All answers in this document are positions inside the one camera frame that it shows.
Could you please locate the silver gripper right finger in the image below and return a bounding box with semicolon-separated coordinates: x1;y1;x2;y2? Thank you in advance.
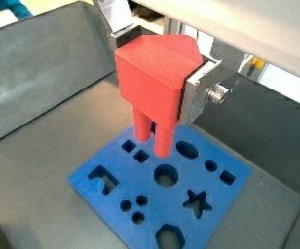
179;59;235;125

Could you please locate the teal cloth object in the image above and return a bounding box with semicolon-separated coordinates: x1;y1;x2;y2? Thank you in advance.
0;0;33;19

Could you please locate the red three-prong block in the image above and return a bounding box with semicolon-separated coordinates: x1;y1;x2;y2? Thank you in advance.
116;35;204;158

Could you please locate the blue shape-sorting board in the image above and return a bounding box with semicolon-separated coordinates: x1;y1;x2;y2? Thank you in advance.
69;125;252;249

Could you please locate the grey plastic bin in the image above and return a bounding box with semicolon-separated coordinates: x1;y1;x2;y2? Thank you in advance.
0;3;300;249

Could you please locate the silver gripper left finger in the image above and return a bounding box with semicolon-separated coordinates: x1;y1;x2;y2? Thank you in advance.
94;0;143;50

